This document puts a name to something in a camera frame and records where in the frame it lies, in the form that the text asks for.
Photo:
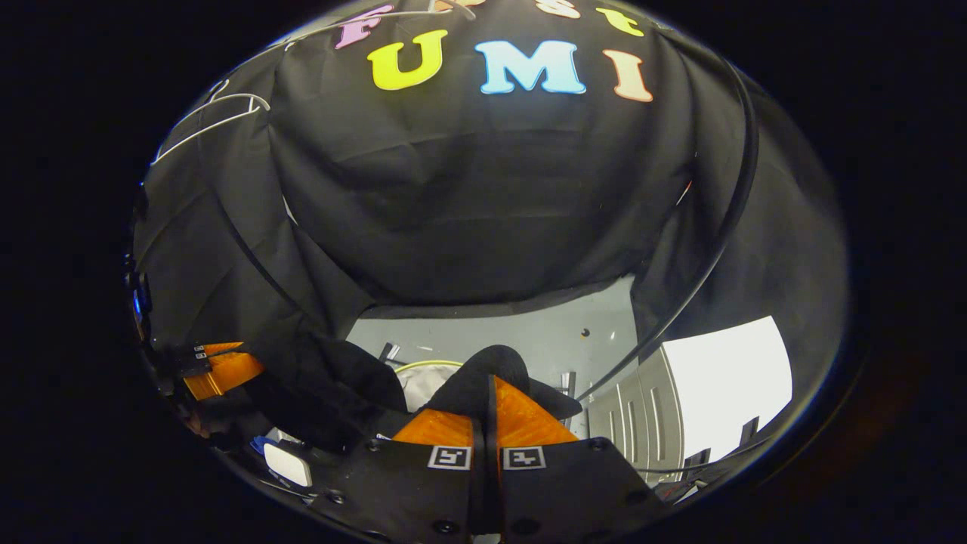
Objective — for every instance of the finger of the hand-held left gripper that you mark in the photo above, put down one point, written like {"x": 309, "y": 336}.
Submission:
{"x": 227, "y": 372}

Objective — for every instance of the black knitted garment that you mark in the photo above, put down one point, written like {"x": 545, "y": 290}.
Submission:
{"x": 340, "y": 385}

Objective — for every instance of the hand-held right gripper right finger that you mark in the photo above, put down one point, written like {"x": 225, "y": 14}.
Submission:
{"x": 574, "y": 491}

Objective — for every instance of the black backdrop cloth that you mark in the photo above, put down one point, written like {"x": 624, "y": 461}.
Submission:
{"x": 468, "y": 196}

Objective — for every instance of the black metal clothes rack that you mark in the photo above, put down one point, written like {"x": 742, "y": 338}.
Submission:
{"x": 744, "y": 174}

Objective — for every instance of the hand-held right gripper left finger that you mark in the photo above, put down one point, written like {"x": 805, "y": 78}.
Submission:
{"x": 408, "y": 491}

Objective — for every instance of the large white clothes hanger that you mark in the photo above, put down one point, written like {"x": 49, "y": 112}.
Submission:
{"x": 257, "y": 111}

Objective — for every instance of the white yellow-rimmed laundry hamper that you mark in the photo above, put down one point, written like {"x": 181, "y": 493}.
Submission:
{"x": 423, "y": 385}

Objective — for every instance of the white rounded block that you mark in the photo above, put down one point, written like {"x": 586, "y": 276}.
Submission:
{"x": 287, "y": 465}

